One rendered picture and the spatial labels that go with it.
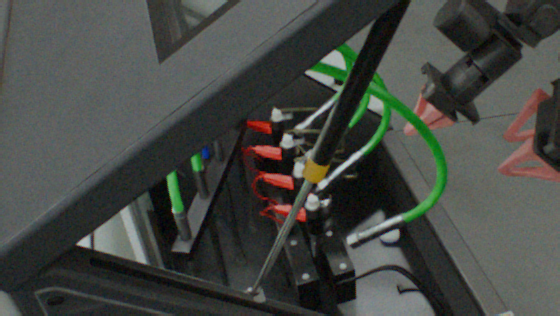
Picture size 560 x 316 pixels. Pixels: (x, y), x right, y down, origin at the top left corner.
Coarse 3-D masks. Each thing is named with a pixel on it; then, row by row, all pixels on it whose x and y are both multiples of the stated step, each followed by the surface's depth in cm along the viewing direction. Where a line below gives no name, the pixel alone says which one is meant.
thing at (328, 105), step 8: (344, 56) 118; (352, 64) 120; (336, 96) 124; (328, 104) 124; (320, 112) 124; (328, 112) 125; (304, 120) 126; (312, 120) 125; (232, 128) 120; (296, 128) 126; (304, 128) 125
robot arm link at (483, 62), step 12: (492, 36) 92; (504, 36) 92; (480, 48) 93; (492, 48) 91; (504, 48) 91; (516, 48) 92; (480, 60) 92; (492, 60) 92; (504, 60) 91; (516, 60) 92; (492, 72) 93; (504, 72) 93
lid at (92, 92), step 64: (64, 0) 68; (128, 0) 59; (192, 0) 56; (256, 0) 46; (320, 0) 42; (384, 0) 43; (64, 64) 58; (128, 64) 52; (192, 64) 46; (256, 64) 43; (0, 128) 58; (64, 128) 51; (128, 128) 46; (192, 128) 45; (0, 192) 51; (64, 192) 46; (128, 192) 46; (0, 256) 46
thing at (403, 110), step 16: (320, 64) 78; (384, 96) 80; (400, 112) 81; (416, 128) 83; (432, 144) 84; (176, 176) 93; (176, 192) 94; (432, 192) 90; (176, 208) 96; (416, 208) 92
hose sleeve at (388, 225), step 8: (400, 216) 93; (384, 224) 94; (392, 224) 94; (400, 224) 93; (360, 232) 97; (368, 232) 96; (376, 232) 95; (384, 232) 95; (360, 240) 96; (368, 240) 96
